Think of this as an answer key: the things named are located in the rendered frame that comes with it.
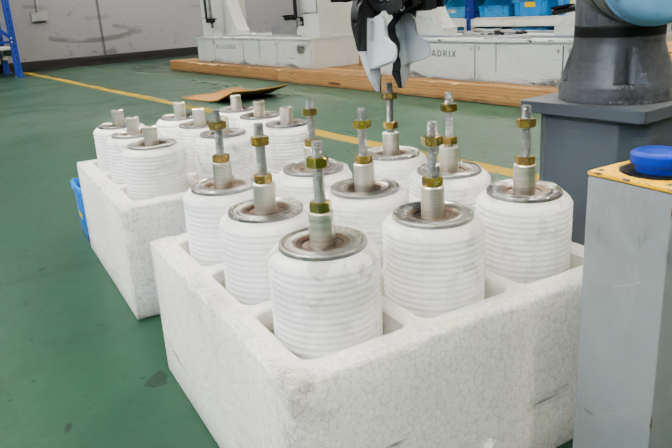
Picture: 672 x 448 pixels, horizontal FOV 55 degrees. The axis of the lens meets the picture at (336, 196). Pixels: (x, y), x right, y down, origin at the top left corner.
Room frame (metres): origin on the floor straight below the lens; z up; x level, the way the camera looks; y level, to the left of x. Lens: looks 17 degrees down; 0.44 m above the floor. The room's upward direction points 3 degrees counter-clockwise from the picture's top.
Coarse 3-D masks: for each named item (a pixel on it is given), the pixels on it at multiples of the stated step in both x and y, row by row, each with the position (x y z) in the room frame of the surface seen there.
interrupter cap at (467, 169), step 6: (438, 162) 0.76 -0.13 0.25; (462, 162) 0.75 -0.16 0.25; (468, 162) 0.75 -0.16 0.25; (420, 168) 0.74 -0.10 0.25; (426, 168) 0.73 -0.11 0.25; (438, 168) 0.74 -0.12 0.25; (462, 168) 0.73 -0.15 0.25; (468, 168) 0.73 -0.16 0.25; (474, 168) 0.72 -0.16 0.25; (480, 168) 0.72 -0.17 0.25; (420, 174) 0.72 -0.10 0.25; (426, 174) 0.71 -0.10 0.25; (438, 174) 0.71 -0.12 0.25; (444, 174) 0.70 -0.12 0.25; (450, 174) 0.70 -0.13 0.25; (456, 174) 0.70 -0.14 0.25; (462, 174) 0.69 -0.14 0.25; (468, 174) 0.69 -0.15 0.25; (474, 174) 0.70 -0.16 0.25
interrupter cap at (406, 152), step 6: (372, 150) 0.85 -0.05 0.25; (378, 150) 0.85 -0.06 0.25; (402, 150) 0.84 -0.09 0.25; (408, 150) 0.84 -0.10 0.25; (414, 150) 0.83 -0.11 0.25; (372, 156) 0.81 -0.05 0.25; (378, 156) 0.81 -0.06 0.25; (384, 156) 0.81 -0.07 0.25; (390, 156) 0.81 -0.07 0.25; (396, 156) 0.80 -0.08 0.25; (402, 156) 0.80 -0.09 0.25; (408, 156) 0.80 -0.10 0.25; (414, 156) 0.81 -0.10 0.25
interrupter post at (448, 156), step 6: (444, 150) 0.72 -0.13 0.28; (450, 150) 0.72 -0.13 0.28; (456, 150) 0.72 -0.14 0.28; (444, 156) 0.72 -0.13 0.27; (450, 156) 0.72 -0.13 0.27; (456, 156) 0.72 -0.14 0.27; (444, 162) 0.72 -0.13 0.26; (450, 162) 0.72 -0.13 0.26; (456, 162) 0.72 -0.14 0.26; (444, 168) 0.72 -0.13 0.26; (450, 168) 0.72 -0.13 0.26; (456, 168) 0.72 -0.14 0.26
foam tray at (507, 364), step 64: (576, 256) 0.63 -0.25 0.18; (192, 320) 0.61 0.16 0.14; (256, 320) 0.52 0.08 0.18; (384, 320) 0.52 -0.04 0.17; (448, 320) 0.50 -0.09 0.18; (512, 320) 0.51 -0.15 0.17; (576, 320) 0.56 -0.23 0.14; (192, 384) 0.64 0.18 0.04; (256, 384) 0.46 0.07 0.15; (320, 384) 0.42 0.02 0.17; (384, 384) 0.45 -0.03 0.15; (448, 384) 0.48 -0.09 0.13; (512, 384) 0.52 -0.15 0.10
